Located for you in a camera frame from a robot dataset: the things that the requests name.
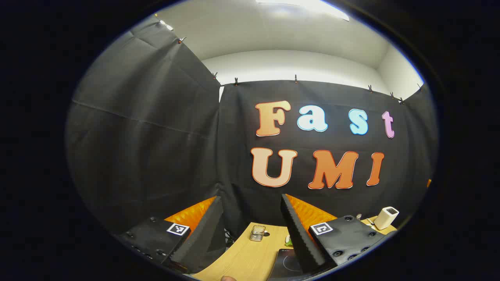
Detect ceiling light panel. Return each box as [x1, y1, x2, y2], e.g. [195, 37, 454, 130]
[256, 0, 350, 22]

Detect white square container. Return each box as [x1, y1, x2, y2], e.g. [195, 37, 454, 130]
[374, 206, 400, 230]

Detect row of small cloth clips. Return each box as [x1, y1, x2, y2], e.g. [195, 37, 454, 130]
[178, 36, 423, 105]

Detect black backdrop cloth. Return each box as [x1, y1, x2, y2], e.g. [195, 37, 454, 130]
[66, 16, 438, 243]

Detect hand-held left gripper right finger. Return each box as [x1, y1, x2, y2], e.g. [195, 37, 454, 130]
[280, 193, 398, 276]

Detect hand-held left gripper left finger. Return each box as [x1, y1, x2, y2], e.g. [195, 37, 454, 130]
[115, 195, 228, 274]

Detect black induction cooktop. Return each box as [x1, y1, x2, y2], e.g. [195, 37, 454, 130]
[268, 249, 313, 281]

